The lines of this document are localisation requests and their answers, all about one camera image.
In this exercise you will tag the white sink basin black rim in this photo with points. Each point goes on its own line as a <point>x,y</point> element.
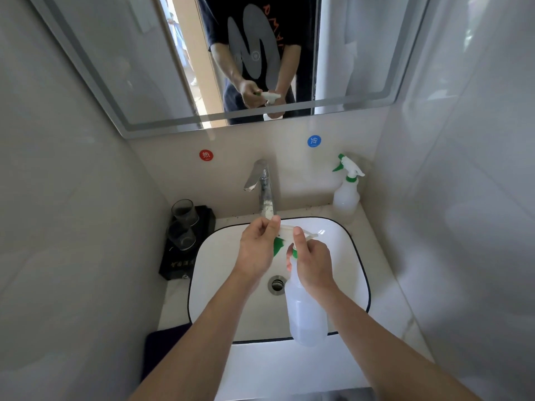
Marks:
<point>221,279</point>

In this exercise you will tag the dark glass cup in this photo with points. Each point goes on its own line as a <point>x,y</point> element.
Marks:
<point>181,237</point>
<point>184,212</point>

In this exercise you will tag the black tray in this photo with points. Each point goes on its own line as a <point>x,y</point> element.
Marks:
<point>175,265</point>

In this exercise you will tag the person's right hand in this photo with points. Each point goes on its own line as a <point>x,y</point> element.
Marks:
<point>315,267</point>

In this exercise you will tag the purple microfibre cloth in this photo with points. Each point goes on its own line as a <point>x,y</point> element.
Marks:
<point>163,344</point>

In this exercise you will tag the person's right forearm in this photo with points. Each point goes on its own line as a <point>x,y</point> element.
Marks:
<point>376,350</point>

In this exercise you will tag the rectangular wall mirror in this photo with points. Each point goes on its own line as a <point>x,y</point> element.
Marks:
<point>125,58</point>

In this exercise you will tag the chrome faucet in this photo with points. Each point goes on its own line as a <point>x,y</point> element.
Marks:
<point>264,183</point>

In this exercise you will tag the red round sticker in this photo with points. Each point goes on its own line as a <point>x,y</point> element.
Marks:
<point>206,155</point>

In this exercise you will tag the person's left hand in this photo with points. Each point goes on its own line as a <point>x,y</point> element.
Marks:
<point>257,250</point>

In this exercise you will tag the blue round sticker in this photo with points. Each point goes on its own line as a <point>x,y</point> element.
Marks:
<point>314,141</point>

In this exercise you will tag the white spray bottle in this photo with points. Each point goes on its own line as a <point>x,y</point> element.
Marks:
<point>305,317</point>
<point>346,198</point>

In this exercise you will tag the metal sink drain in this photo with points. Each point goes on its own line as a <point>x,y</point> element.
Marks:
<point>276,285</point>

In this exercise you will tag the person's left forearm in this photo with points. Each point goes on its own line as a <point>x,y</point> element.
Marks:
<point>200,342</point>

